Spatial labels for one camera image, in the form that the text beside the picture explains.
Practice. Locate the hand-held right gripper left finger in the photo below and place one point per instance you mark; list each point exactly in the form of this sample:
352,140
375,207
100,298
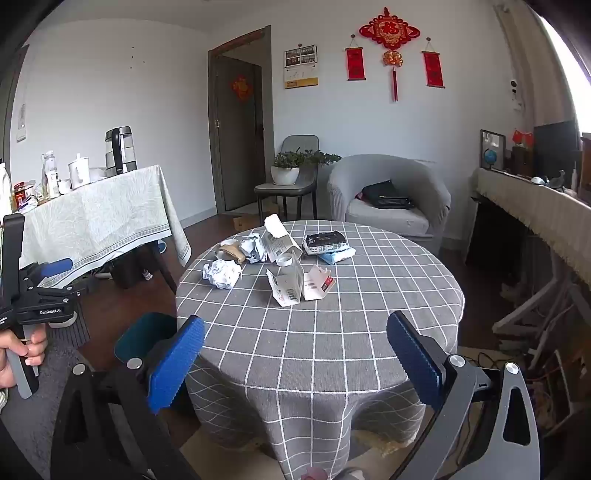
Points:
178,364

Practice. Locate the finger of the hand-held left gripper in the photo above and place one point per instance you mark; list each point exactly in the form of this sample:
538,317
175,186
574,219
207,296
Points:
57,267
69,290

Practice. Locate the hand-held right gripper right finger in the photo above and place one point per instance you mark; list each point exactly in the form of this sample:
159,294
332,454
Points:
415,360

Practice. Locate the dark teal waste bin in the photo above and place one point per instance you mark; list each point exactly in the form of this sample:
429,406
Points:
138,337

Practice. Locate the large white paper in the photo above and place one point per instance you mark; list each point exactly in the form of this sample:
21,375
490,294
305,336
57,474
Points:
221,273

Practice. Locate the white and red carton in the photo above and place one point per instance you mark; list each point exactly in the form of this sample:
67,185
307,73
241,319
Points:
317,284

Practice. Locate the brown cardboard tape roll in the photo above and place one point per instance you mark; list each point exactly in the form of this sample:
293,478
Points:
231,251

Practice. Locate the light blue packet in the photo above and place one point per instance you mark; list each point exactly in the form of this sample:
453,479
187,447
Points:
338,255

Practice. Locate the white barcode carton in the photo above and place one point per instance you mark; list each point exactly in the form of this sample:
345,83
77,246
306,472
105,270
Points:
288,286

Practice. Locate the small white paper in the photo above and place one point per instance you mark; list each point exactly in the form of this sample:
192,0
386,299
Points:
253,247

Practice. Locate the black snack packet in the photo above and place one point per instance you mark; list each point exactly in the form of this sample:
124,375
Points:
324,241

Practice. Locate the person's left hand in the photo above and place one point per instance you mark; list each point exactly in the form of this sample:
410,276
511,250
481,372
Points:
34,350

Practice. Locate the dark striped floor mat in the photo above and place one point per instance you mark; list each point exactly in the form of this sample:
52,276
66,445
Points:
81,334

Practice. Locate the black storage box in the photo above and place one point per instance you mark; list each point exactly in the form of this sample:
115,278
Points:
127,272

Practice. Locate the pale green patterned tablecloth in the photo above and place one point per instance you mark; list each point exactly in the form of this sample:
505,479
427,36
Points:
92,217

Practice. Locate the black table leg with sock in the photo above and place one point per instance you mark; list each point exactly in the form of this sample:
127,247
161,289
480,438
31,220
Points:
161,263
147,274

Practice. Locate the cream lace undercloth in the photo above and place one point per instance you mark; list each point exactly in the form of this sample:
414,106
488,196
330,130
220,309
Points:
397,447

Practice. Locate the clear plastic bottle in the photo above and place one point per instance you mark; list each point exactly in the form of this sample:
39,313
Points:
50,175

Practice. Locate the grey checked tablecloth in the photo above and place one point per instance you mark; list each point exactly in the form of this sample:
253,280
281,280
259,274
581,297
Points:
323,332

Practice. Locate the white lidded mug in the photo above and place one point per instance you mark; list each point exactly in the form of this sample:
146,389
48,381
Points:
79,171

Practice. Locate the white bowl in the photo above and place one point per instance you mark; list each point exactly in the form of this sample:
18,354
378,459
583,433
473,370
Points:
98,174

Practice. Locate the steel electric kettle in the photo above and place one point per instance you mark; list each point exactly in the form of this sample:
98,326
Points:
119,152

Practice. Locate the grey armchair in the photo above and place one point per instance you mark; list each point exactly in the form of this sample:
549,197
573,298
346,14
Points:
392,217

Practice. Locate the flat brown cardboard box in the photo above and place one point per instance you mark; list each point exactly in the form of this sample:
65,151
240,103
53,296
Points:
242,223

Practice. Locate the black handbag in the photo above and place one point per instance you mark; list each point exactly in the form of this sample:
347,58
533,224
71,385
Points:
385,196

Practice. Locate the beige fringed desk cloth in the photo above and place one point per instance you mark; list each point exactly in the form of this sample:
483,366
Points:
531,203

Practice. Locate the grey dining chair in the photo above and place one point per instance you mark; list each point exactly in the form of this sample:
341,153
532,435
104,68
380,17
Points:
295,184

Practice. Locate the small blue globe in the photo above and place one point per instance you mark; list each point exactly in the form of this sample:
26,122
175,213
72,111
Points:
490,158

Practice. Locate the grey door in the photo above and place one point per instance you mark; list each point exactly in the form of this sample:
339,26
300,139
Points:
240,152

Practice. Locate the potted plant in white pot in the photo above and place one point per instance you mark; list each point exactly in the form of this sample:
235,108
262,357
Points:
285,174

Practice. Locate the small red flags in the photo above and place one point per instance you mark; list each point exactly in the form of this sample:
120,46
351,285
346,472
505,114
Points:
522,137

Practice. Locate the black monitor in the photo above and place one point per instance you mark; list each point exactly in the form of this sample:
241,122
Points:
556,147

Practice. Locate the red door decoration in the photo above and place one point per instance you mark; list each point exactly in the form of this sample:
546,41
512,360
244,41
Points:
242,87

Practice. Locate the red hanging scroll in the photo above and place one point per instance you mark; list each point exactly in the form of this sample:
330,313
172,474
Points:
356,64
433,69

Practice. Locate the bright window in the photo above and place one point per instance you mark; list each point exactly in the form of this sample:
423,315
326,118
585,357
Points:
568,69

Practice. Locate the white desk frame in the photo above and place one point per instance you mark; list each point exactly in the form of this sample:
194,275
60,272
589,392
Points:
531,300

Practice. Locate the white wall panel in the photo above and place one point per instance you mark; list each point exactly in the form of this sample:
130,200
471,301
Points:
21,122

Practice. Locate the grey door frame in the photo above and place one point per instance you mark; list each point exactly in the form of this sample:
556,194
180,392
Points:
212,138

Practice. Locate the picture frame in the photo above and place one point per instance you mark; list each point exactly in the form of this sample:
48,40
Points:
491,138

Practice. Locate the white security camera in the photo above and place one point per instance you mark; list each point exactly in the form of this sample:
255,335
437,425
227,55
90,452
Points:
513,90

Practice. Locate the wall calendar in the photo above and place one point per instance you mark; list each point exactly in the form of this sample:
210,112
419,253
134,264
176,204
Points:
301,67

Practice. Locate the red knot wall ornament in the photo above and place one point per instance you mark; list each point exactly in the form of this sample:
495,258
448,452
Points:
390,32

